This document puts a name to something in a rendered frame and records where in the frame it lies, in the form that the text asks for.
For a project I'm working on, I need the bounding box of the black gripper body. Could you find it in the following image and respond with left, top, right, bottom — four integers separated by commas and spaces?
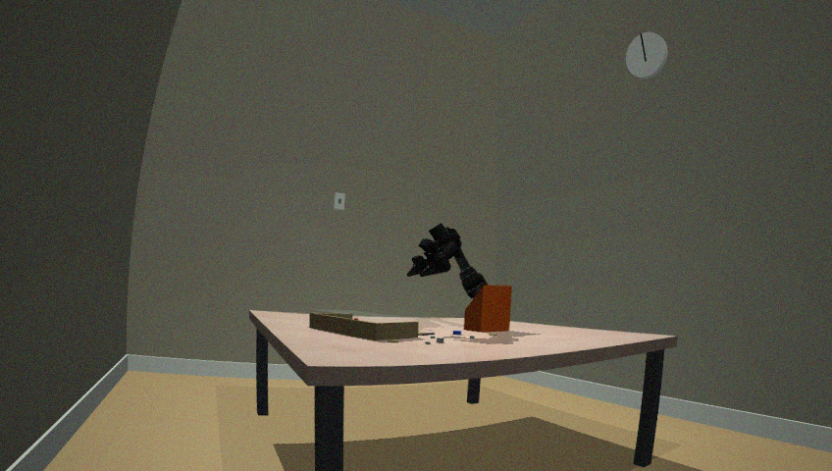
412, 247, 451, 273

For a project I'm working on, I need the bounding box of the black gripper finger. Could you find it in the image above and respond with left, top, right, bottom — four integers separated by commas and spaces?
407, 259, 423, 277
420, 258, 443, 277

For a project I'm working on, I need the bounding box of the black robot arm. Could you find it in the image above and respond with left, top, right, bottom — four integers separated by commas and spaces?
419, 223, 488, 299

